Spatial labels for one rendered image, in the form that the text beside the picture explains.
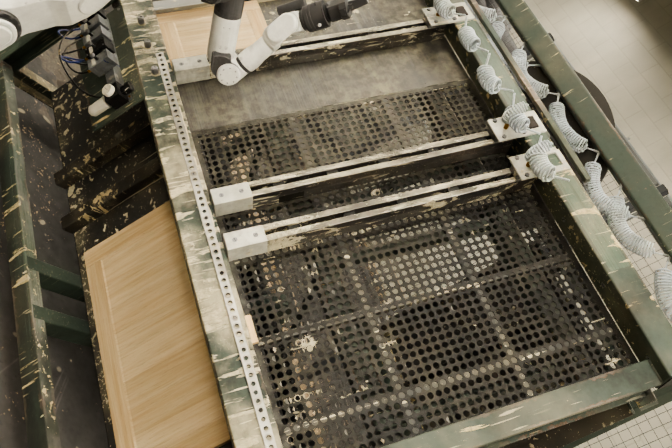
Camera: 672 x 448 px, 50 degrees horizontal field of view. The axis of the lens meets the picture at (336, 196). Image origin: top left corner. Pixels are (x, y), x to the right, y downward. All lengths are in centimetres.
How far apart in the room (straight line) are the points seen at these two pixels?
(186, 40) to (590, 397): 188
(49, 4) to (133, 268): 93
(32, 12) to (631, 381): 213
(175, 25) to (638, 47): 620
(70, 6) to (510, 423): 182
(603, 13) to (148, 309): 703
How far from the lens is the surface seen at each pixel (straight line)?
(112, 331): 266
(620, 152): 304
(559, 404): 218
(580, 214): 247
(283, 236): 222
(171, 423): 243
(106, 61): 270
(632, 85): 808
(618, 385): 228
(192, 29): 290
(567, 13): 888
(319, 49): 277
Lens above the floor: 176
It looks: 13 degrees down
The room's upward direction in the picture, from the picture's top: 60 degrees clockwise
